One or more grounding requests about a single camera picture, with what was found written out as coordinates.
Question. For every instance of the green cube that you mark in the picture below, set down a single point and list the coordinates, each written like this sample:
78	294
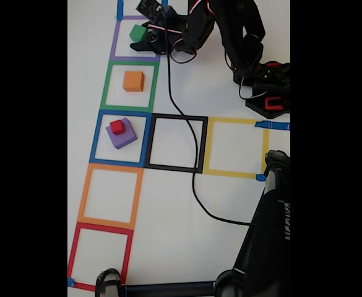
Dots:
137	33

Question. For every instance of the orange cube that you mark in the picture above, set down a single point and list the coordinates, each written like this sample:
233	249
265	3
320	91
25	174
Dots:
133	81

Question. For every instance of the small red cube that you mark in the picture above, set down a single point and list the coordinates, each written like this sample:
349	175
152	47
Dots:
117	127

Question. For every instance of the large purple cube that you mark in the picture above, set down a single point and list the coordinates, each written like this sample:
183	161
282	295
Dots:
123	140

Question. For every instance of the blue tape strip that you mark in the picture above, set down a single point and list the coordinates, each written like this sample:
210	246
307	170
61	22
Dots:
276	126
70	282
164	2
119	7
260	178

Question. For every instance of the red table clamp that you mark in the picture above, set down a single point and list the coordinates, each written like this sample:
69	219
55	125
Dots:
273	106

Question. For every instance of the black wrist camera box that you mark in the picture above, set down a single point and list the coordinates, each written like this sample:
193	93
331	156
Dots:
154	8

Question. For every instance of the purple square frame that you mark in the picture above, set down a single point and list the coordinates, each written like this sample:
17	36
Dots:
113	46

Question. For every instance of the green square frame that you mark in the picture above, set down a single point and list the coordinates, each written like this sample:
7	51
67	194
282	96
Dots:
104	89

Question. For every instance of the blue square frame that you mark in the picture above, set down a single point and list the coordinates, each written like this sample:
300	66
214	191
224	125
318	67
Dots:
115	162

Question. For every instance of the black square frame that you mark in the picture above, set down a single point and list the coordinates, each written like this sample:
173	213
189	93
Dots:
162	167

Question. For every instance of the yellow square frame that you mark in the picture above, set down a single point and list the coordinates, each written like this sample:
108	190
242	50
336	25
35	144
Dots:
230	174

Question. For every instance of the orange square frame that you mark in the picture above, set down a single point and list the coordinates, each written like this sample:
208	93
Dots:
83	198

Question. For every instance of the red square frame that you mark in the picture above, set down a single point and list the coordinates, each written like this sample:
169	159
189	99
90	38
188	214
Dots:
72	253

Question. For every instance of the black camera tripod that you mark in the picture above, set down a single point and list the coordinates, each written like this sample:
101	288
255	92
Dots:
261	247

